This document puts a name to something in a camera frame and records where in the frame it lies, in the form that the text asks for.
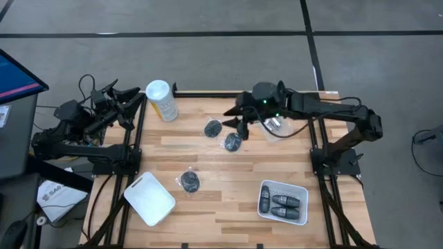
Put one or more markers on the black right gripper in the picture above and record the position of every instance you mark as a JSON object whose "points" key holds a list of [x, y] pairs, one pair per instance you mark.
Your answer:
{"points": [[263, 97]]}

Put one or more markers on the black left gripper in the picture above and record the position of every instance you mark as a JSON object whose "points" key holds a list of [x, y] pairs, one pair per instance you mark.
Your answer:
{"points": [[107, 110]]}

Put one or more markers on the clear plastic zip bag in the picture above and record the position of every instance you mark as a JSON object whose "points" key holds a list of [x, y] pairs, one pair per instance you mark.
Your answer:
{"points": [[282, 130]]}

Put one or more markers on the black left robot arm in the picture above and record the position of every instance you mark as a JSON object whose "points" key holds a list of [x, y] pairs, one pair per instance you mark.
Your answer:
{"points": [[86, 152]]}

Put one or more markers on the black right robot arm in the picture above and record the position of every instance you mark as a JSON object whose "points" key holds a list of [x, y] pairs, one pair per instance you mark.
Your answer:
{"points": [[346, 138]]}

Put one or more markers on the black travel deodorant bottle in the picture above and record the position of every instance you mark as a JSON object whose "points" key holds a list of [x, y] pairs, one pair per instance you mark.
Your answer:
{"points": [[285, 201], [284, 212], [264, 200]]}

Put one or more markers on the black oval compact in wrapper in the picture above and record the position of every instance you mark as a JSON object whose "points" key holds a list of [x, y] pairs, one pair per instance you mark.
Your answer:
{"points": [[212, 128], [232, 142], [190, 181]]}

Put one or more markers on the white wipes canister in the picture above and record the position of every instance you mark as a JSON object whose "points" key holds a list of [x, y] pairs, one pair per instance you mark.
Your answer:
{"points": [[162, 100]]}

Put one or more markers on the white plastic basket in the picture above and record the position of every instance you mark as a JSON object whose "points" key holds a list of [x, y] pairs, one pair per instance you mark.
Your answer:
{"points": [[282, 186]]}

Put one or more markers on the white plastic lid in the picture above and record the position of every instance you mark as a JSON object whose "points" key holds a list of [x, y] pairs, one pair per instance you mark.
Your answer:
{"points": [[149, 198]]}

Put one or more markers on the dark grey side desk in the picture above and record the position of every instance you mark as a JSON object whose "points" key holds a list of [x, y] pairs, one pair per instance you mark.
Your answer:
{"points": [[17, 138]]}

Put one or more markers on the computer monitor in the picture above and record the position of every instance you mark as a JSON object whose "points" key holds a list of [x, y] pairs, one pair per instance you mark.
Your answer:
{"points": [[14, 79]]}

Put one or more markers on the white printed paper sheet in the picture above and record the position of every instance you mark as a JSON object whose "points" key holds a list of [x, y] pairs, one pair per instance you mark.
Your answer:
{"points": [[59, 200]]}

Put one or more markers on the small white card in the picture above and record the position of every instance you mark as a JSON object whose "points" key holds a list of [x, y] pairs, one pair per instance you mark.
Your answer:
{"points": [[4, 115]]}

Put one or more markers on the small white tape roll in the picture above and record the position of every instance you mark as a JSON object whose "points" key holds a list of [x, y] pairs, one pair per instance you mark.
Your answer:
{"points": [[41, 220]]}

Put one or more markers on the black computer mouse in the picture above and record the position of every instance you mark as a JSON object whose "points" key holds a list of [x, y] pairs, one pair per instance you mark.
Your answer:
{"points": [[14, 235]]}

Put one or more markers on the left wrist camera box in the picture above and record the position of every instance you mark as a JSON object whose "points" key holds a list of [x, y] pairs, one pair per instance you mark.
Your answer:
{"points": [[98, 97]]}

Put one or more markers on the black aluminium table frame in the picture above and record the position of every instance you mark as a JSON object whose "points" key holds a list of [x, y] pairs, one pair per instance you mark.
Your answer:
{"points": [[207, 94]]}

